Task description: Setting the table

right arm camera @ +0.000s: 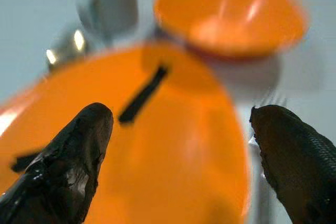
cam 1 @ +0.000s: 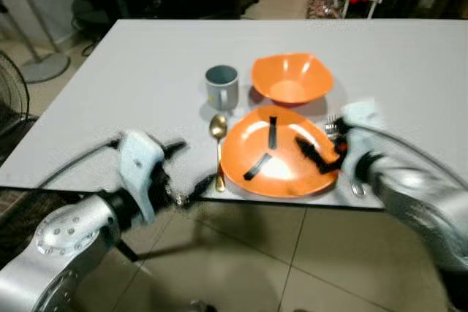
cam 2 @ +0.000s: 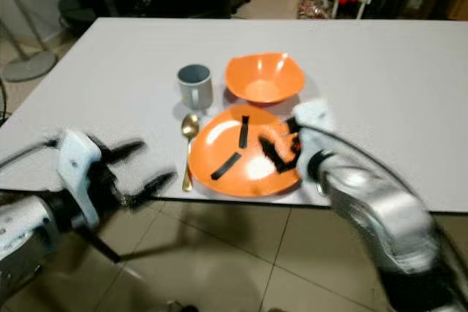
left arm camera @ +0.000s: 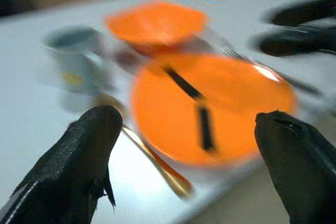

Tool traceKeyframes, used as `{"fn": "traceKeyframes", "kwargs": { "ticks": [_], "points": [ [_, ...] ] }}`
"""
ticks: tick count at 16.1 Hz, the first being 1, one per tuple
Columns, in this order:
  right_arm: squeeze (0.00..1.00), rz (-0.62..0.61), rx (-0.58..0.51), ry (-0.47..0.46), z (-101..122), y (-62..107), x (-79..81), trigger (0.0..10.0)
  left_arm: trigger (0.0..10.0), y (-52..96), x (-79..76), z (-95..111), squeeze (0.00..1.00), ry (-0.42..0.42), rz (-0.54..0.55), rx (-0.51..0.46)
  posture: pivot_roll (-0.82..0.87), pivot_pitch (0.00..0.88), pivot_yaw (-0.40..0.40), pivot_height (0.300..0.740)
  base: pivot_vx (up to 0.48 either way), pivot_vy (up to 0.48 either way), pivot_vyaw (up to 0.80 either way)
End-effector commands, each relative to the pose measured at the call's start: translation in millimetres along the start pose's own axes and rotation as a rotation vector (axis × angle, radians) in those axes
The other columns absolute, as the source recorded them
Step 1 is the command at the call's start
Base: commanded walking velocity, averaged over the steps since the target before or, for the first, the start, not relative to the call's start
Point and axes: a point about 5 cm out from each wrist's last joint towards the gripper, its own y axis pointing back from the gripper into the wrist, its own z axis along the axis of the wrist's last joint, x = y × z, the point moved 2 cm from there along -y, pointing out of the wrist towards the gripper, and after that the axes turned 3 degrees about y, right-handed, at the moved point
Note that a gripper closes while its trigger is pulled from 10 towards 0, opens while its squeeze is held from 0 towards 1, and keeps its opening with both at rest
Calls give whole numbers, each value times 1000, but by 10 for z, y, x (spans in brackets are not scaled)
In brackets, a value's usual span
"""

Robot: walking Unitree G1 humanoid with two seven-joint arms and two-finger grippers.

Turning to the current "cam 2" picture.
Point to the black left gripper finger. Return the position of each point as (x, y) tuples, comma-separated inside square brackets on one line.
[(126, 150), (150, 188)]

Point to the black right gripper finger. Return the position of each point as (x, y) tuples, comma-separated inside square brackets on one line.
[(289, 132), (279, 162)]

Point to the orange plastic plate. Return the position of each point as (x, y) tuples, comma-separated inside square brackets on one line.
[(252, 173)]

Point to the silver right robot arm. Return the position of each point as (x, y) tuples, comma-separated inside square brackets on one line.
[(373, 213)]

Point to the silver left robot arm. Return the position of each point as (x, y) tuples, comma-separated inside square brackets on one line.
[(22, 242)]

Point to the black tape strip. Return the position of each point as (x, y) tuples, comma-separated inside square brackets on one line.
[(243, 133), (225, 166)]

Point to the orange plastic bowl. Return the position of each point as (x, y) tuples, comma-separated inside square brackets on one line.
[(263, 77)]

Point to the gold metal spoon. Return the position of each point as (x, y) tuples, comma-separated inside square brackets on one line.
[(190, 127)]

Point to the grey mug with yellow print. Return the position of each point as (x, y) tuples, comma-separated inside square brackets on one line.
[(192, 93)]

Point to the grey standing fan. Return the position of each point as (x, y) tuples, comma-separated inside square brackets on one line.
[(31, 68)]

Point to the black bag with yellow tag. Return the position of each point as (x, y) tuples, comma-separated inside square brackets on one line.
[(82, 5)]

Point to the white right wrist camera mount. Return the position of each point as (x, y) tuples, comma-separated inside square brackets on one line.
[(313, 122)]

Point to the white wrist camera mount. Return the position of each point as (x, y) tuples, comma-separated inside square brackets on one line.
[(79, 166), (313, 122)]

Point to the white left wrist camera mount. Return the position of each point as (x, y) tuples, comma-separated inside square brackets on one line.
[(79, 166)]

